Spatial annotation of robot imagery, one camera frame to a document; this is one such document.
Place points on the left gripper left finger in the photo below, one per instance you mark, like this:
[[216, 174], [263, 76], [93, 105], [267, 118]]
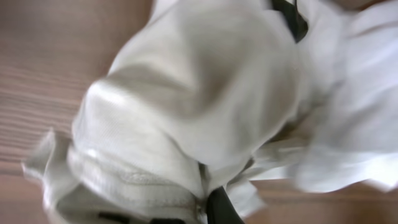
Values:
[[166, 221]]

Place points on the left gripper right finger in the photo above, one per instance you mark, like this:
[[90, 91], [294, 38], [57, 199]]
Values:
[[220, 210]]

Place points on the white t-shirt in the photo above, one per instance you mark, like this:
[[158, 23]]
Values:
[[216, 94]]

